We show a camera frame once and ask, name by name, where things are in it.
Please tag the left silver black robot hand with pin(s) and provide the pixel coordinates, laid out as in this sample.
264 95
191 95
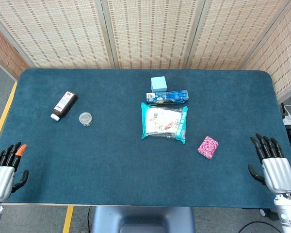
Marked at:
0 176

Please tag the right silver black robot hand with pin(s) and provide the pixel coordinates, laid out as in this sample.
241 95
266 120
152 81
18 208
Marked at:
277 173

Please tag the pink patterned packet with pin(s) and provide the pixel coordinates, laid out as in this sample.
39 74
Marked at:
208 147

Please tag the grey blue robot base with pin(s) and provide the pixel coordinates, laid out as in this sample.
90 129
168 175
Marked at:
140 219

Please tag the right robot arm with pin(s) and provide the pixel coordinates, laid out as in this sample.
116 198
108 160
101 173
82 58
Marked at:
287 213

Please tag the table caster wheel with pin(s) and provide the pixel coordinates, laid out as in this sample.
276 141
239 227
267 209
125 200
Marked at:
264 212

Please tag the brown bottle with white cap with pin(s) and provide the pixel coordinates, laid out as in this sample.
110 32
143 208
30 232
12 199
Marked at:
64 104

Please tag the clear round plastic jar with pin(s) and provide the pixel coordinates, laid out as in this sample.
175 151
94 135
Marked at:
85 119

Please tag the woven bamboo screen panel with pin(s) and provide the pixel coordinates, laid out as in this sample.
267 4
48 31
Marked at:
4 55
232 34
155 34
281 65
58 34

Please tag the dark blue felt table mat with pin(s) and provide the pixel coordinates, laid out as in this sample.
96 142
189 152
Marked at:
116 165

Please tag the teal white noodle packet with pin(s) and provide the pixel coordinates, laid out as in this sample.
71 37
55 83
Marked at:
163 122

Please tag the blue cookie package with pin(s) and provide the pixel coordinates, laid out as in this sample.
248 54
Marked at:
167 96

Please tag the light blue cube block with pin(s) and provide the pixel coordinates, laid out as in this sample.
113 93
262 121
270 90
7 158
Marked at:
158 84

